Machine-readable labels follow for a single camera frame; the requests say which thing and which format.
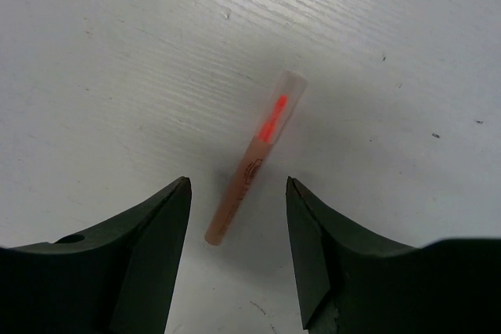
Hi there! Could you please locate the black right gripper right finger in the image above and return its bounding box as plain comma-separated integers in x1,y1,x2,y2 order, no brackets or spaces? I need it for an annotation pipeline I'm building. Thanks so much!
286,178,500,333

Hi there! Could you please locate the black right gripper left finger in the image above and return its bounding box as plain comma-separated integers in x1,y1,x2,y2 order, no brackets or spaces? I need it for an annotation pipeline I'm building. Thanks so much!
1,177,192,333

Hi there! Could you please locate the orange slim pastel pen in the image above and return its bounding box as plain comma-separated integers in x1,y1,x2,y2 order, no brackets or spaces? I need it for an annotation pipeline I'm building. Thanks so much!
204,71,307,246

